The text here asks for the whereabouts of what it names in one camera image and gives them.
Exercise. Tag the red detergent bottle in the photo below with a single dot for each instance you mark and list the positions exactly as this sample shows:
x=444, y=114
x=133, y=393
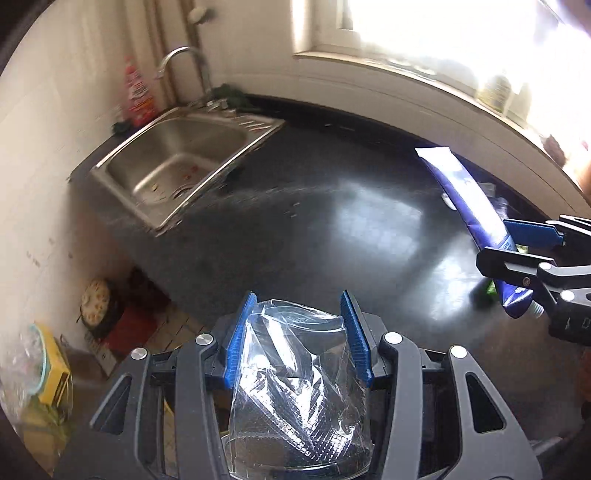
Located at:
x=137, y=97

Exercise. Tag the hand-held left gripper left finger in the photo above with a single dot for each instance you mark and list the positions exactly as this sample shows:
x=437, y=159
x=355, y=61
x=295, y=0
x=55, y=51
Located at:
x=240, y=332

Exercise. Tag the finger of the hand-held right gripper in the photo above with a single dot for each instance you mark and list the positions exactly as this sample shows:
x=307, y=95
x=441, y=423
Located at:
x=531, y=229
x=508, y=264

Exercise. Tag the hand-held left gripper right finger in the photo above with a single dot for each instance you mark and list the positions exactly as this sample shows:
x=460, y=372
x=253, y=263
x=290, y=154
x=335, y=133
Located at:
x=355, y=337

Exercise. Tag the crumpled paper wrapper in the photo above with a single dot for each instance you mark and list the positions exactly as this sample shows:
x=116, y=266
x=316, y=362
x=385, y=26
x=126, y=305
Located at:
x=491, y=194

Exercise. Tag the brown jar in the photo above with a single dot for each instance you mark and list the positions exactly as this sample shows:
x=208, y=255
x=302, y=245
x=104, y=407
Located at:
x=585, y=180

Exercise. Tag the white-labelled bottle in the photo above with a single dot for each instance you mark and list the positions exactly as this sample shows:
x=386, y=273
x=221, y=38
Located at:
x=494, y=92

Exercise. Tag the blue squeeze tube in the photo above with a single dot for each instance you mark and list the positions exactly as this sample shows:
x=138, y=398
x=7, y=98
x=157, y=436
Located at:
x=466, y=198

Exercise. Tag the clear plastic bag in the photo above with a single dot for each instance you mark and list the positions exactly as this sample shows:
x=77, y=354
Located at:
x=21, y=369

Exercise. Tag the green and white toy truck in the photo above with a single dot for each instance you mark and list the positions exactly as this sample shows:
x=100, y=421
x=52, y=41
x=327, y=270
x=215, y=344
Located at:
x=489, y=290

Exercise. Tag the dark green cloth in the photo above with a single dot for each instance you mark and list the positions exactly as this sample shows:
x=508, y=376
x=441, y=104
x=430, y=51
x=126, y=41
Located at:
x=233, y=97

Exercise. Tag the small green scouring pad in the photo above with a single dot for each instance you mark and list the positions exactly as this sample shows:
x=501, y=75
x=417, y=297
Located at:
x=121, y=128

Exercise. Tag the clear plastic cup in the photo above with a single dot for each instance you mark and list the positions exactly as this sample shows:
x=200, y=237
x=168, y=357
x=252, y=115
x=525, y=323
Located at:
x=295, y=369

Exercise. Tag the window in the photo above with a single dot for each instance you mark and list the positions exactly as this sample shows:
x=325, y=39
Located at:
x=438, y=27

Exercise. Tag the stainless steel sink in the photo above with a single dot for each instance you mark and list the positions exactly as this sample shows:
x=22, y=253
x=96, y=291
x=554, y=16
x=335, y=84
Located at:
x=175, y=152

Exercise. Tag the yellow cardboard box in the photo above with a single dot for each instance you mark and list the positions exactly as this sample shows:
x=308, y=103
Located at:
x=54, y=369

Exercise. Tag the brown scouring ball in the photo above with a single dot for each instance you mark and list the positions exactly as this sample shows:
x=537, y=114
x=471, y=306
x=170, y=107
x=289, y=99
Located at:
x=555, y=146

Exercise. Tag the chrome faucet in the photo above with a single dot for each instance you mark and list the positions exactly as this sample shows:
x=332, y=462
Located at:
x=182, y=51

